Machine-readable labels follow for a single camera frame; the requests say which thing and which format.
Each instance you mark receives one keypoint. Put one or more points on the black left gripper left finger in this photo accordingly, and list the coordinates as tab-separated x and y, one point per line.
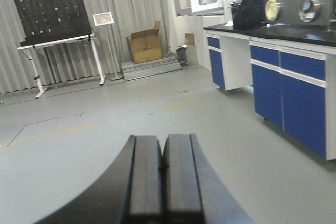
129	190

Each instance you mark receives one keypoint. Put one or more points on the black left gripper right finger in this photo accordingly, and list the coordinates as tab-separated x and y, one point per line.
193	192

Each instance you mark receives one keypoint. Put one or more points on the metal grating pallet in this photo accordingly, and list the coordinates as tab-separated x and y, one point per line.
134	71

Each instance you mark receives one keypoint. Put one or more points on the grey metal bin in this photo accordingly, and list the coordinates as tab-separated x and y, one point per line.
187	55

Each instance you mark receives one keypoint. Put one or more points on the open cardboard box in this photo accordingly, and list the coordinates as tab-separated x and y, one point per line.
146	45

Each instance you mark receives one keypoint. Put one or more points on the small cardboard box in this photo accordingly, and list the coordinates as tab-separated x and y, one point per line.
189	38

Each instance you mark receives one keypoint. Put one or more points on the blue lab bench cabinets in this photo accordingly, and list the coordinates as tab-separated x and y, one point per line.
292	71

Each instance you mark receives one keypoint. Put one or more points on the sign holder floor stand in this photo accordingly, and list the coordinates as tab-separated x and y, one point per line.
104	19

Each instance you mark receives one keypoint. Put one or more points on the black pegboard with parts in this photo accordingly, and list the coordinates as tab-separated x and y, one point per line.
50	20

